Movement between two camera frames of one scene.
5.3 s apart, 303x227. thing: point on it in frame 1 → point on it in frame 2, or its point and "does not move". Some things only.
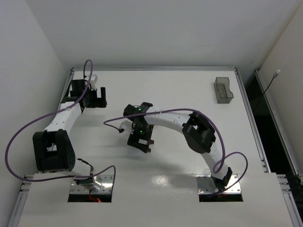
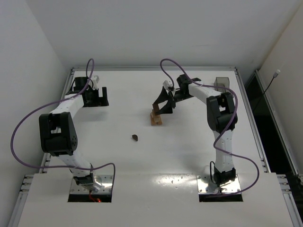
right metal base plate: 206,185 does not move
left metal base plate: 105,181 does not move
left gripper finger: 94,100 does not move
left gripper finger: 103,101 does not move
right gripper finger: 142,147 → 164,97
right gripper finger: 146,142 → 167,109
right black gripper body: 140,142 → 171,97
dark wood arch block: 150,142 → 155,107
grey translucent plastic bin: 223,94 does not move
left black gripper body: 95,99 does not move
